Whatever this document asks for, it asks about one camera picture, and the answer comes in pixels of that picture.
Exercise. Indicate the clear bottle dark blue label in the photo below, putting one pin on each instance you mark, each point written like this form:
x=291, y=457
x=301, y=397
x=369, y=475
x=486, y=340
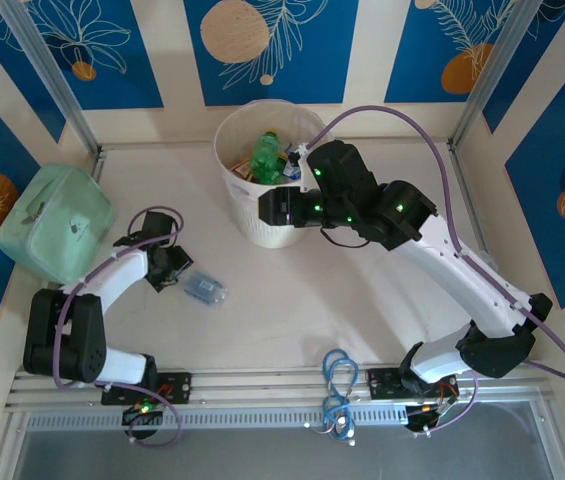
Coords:
x=289, y=162

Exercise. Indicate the clear bottle pale blue label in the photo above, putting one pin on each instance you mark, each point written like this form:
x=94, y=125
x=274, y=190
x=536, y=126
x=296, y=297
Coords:
x=205, y=286

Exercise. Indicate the green bottle with label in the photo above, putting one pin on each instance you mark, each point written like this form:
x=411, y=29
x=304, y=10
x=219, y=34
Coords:
x=266, y=155

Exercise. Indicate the red yellow snack package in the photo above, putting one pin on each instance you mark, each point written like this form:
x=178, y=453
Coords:
x=243, y=169

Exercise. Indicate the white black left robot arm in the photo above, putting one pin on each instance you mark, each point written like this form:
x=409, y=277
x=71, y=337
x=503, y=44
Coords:
x=112, y=272

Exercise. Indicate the cream plastic bin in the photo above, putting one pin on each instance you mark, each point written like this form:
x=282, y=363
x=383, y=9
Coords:
x=234, y=140

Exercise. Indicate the mint green fabric pouch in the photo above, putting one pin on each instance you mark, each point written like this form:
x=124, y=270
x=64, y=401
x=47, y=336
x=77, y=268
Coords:
x=57, y=225

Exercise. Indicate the grey metal sheet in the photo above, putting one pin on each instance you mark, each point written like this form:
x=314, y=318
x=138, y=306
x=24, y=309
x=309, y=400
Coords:
x=262, y=460

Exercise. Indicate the aluminium table edge rail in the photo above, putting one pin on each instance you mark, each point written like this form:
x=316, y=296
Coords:
x=463, y=180
x=387, y=144

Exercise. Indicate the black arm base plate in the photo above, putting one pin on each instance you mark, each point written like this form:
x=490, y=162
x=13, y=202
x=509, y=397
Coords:
x=177, y=387
x=382, y=382

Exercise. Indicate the aluminium frame post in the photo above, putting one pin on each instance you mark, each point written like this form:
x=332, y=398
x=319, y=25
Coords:
x=492, y=70
x=52, y=75

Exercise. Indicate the aluminium mounting rail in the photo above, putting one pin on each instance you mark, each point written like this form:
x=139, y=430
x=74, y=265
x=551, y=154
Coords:
x=272, y=380

